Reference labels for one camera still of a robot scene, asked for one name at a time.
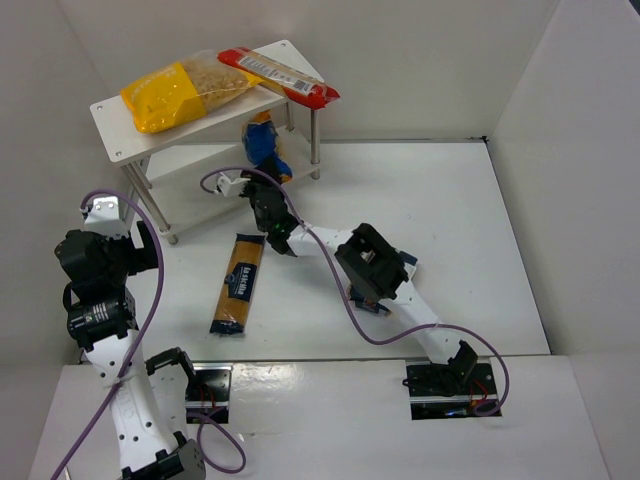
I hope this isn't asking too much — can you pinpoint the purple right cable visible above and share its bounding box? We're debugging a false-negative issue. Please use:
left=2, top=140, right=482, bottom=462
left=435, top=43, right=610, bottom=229
left=199, top=168, right=512, bottom=418

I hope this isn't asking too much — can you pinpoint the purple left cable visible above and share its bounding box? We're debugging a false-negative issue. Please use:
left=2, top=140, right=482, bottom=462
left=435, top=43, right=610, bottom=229
left=49, top=188, right=247, bottom=480

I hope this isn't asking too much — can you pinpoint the yellow macaroni pasta bag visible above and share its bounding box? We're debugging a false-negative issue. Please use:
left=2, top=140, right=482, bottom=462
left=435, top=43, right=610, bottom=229
left=120, top=50, right=262, bottom=134

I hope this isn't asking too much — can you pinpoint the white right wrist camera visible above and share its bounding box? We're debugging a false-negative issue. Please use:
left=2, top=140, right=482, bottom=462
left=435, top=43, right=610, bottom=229
left=214, top=172, right=249, bottom=198

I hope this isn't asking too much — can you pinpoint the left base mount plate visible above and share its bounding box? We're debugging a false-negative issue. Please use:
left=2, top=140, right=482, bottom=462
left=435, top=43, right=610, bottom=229
left=185, top=363, right=233, bottom=424

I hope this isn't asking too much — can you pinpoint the dark clear pasta bag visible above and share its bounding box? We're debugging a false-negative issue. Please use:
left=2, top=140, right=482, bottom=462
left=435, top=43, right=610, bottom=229
left=346, top=250, right=419, bottom=317

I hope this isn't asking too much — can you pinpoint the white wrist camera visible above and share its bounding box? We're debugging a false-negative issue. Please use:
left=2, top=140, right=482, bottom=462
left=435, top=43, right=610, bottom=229
left=214, top=172, right=249, bottom=198
left=84, top=196, right=129, bottom=240

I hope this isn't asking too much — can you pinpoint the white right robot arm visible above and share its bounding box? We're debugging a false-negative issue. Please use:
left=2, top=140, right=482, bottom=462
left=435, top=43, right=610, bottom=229
left=241, top=169, right=478, bottom=396

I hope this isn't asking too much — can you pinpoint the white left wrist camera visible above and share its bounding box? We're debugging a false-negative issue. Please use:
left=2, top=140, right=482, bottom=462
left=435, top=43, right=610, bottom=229
left=84, top=196, right=129, bottom=240

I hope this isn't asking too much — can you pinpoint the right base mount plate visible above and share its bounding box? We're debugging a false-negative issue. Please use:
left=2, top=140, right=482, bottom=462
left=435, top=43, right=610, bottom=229
left=402, top=360, right=499, bottom=421

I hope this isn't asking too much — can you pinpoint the blue orange pasta bag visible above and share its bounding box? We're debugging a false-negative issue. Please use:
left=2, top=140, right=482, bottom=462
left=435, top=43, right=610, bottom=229
left=242, top=110, right=293, bottom=183

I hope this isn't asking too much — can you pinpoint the base mount plate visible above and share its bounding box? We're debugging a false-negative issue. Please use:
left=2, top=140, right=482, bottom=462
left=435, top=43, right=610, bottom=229
left=185, top=363, right=233, bottom=424
left=402, top=360, right=499, bottom=421

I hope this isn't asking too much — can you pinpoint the red spaghetti pack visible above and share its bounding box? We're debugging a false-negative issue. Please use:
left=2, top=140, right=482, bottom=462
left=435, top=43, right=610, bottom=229
left=217, top=47, right=341, bottom=110

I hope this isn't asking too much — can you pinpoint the purple cable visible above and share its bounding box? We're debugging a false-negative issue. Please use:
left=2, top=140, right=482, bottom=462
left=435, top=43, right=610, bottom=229
left=199, top=168, right=512, bottom=418
left=49, top=188, right=247, bottom=480

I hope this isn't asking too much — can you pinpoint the dark blue spaghetti pack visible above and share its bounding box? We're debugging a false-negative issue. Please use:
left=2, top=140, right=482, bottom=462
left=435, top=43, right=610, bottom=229
left=209, top=233, right=266, bottom=336

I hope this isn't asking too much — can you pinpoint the white two-tier shelf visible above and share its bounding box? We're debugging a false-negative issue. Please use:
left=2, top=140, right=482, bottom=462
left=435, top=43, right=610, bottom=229
left=91, top=41, right=323, bottom=243

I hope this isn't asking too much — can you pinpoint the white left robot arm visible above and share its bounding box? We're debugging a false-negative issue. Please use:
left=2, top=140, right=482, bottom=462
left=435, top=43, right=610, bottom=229
left=54, top=222, right=206, bottom=479

